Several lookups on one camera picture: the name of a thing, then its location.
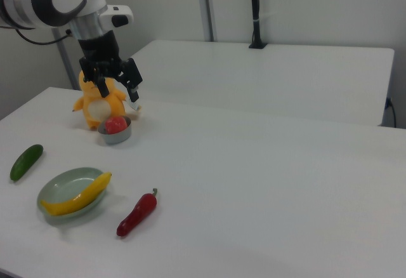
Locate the yellow banana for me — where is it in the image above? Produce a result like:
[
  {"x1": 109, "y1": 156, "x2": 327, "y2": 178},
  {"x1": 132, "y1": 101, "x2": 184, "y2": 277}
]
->
[{"x1": 40, "y1": 171, "x2": 113, "y2": 217}]

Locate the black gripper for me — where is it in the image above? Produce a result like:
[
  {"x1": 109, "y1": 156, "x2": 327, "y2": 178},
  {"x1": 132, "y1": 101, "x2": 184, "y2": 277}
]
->
[{"x1": 77, "y1": 30, "x2": 143, "y2": 103}]

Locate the white paper toy tag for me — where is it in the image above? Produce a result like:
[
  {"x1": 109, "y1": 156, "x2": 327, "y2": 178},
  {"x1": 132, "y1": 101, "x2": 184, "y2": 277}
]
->
[{"x1": 126, "y1": 99, "x2": 143, "y2": 114}]

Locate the pale green plate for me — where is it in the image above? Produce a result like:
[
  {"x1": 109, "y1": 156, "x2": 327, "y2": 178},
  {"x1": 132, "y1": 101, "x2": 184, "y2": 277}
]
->
[{"x1": 37, "y1": 167, "x2": 108, "y2": 218}]

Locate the red apple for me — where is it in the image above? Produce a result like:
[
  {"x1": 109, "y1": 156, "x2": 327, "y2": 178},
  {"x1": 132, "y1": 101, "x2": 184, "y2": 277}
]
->
[{"x1": 105, "y1": 116, "x2": 128, "y2": 134}]

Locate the small grey bowl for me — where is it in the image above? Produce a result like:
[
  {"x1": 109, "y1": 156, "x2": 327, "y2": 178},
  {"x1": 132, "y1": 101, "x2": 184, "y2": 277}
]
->
[{"x1": 96, "y1": 116, "x2": 133, "y2": 145}]

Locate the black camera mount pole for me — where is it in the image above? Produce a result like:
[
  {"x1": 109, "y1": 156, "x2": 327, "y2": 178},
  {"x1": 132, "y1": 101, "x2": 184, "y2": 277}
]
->
[{"x1": 248, "y1": 0, "x2": 269, "y2": 50}]

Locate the orange plush toy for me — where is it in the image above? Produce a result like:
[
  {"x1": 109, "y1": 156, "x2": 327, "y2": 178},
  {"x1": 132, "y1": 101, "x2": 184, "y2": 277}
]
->
[{"x1": 71, "y1": 70, "x2": 136, "y2": 131}]

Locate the white side table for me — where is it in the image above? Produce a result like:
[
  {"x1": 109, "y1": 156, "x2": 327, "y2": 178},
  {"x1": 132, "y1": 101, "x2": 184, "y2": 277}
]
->
[{"x1": 129, "y1": 39, "x2": 396, "y2": 127}]

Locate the green cucumber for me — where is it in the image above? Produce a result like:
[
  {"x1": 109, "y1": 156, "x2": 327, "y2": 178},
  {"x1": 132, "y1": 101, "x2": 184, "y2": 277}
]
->
[{"x1": 10, "y1": 143, "x2": 44, "y2": 182}]

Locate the grey partition post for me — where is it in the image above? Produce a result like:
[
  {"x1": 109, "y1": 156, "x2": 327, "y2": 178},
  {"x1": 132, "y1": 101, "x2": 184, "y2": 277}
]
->
[{"x1": 193, "y1": 0, "x2": 219, "y2": 43}]

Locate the dark robot arm cable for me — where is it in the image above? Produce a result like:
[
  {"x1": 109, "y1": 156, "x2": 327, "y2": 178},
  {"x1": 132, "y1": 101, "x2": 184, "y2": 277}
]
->
[{"x1": 0, "y1": 25, "x2": 72, "y2": 46}]

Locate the red chili pepper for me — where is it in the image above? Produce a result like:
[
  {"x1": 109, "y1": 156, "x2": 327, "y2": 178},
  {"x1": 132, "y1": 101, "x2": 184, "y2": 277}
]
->
[{"x1": 116, "y1": 188, "x2": 159, "y2": 237}]

